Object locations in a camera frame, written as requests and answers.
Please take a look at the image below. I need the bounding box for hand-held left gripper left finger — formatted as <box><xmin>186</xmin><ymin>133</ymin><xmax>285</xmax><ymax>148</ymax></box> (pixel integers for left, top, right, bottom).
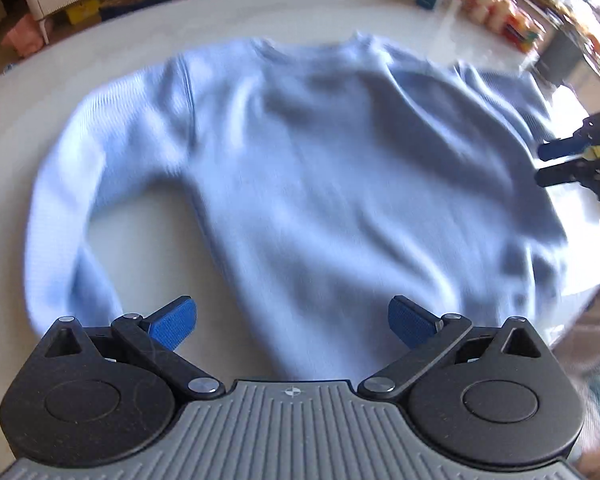
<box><xmin>42</xmin><ymin>296</ymin><xmax>226</xmax><ymax>401</ymax></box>

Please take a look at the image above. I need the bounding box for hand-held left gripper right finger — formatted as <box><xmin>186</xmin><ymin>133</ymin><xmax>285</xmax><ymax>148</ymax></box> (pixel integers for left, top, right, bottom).
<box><xmin>357</xmin><ymin>296</ymin><xmax>551</xmax><ymax>402</ymax></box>

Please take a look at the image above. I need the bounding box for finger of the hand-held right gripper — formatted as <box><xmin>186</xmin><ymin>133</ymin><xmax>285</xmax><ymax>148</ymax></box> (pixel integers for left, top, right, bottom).
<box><xmin>537</xmin><ymin>112</ymin><xmax>600</xmax><ymax>162</ymax></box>
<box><xmin>536</xmin><ymin>156</ymin><xmax>600</xmax><ymax>203</ymax></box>

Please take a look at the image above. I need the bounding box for blue striped sweater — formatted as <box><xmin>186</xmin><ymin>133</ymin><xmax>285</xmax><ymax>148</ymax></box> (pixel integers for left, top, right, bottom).
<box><xmin>24</xmin><ymin>32</ymin><xmax>571</xmax><ymax>386</ymax></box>

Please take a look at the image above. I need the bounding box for grey kettle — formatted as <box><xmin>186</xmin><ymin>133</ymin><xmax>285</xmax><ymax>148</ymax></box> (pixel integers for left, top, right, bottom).
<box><xmin>532</xmin><ymin>25</ymin><xmax>588</xmax><ymax>86</ymax></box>

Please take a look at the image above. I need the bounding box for cluttered metal rack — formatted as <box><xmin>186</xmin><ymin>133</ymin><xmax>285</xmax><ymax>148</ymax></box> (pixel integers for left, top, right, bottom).
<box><xmin>472</xmin><ymin>0</ymin><xmax>600</xmax><ymax>106</ymax></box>

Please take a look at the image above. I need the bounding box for row of small drink bottles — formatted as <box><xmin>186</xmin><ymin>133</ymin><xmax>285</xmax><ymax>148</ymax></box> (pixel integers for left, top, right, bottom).
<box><xmin>462</xmin><ymin>0</ymin><xmax>541</xmax><ymax>53</ymax></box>

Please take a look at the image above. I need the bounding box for person's light patterned garment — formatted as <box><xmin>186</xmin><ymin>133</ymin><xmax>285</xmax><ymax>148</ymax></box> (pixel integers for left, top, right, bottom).
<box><xmin>550</xmin><ymin>280</ymin><xmax>600</xmax><ymax>480</ymax></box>

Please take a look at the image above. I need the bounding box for pink bag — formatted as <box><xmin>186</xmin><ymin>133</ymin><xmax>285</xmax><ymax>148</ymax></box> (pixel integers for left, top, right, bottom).
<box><xmin>2</xmin><ymin>12</ymin><xmax>43</xmax><ymax>58</ymax></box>

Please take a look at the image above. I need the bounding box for dark blue patterned box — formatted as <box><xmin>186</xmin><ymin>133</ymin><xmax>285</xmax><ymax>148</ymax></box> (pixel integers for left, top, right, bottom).
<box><xmin>97</xmin><ymin>0</ymin><xmax>173</xmax><ymax>21</ymax></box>

